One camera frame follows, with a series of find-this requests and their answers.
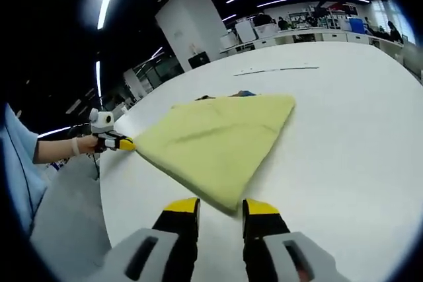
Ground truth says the white template board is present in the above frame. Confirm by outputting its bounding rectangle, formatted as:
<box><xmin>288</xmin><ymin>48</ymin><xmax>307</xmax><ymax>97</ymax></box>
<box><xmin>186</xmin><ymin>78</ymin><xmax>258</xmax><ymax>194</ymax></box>
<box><xmin>233</xmin><ymin>65</ymin><xmax>321</xmax><ymax>77</ymax></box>

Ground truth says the blue storage bin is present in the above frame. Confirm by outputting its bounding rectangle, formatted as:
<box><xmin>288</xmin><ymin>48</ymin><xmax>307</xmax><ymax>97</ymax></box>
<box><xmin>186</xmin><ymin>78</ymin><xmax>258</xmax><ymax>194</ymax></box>
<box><xmin>348</xmin><ymin>18</ymin><xmax>366</xmax><ymax>34</ymax></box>

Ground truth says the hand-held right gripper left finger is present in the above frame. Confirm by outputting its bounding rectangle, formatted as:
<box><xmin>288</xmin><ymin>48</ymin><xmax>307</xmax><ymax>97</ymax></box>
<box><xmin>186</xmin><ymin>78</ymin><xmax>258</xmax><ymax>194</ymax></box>
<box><xmin>105</xmin><ymin>197</ymin><xmax>202</xmax><ymax>282</ymax></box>

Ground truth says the person's left hand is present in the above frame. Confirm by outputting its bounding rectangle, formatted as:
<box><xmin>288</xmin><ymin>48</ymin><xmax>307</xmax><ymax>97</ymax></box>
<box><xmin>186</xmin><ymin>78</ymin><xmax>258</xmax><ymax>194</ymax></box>
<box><xmin>79</xmin><ymin>135</ymin><xmax>100</xmax><ymax>154</ymax></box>

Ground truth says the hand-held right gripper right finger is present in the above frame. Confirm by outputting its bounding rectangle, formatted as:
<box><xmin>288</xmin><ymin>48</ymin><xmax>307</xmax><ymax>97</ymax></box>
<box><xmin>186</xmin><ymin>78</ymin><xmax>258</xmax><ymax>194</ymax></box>
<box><xmin>243</xmin><ymin>198</ymin><xmax>348</xmax><ymax>282</ymax></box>

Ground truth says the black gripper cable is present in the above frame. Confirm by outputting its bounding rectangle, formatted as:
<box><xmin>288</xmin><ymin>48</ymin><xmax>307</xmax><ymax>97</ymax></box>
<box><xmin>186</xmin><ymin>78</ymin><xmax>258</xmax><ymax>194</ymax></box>
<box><xmin>91</xmin><ymin>151</ymin><xmax>101</xmax><ymax>180</ymax></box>

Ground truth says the black monitor screen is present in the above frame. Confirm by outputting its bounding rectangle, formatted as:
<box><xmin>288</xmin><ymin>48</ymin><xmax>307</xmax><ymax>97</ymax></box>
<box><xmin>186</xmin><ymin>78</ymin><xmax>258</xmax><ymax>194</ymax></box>
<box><xmin>188</xmin><ymin>51</ymin><xmax>212</xmax><ymax>70</ymax></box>

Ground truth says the yellow blue grey garment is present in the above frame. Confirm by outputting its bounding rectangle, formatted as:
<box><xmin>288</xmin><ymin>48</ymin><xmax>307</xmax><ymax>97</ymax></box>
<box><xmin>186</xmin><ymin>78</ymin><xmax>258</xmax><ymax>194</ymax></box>
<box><xmin>134</xmin><ymin>89</ymin><xmax>297</xmax><ymax>215</ymax></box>

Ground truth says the person in light blue shirt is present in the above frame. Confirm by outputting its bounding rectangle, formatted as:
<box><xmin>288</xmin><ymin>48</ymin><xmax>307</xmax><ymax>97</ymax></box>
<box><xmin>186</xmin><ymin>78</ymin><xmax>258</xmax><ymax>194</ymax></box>
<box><xmin>0</xmin><ymin>103</ymin><xmax>49</xmax><ymax>230</ymax></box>

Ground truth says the white board stand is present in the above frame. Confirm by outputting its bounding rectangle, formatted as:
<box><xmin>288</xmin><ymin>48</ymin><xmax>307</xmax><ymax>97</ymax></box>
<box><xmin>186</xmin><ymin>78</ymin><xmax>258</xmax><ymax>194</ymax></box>
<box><xmin>235</xmin><ymin>21</ymin><xmax>257</xmax><ymax>44</ymax></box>

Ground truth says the long white counter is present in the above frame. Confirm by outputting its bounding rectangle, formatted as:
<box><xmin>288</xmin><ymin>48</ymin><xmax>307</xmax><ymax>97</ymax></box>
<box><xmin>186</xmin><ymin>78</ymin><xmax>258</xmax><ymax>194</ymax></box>
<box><xmin>219</xmin><ymin>27</ymin><xmax>406</xmax><ymax>55</ymax></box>

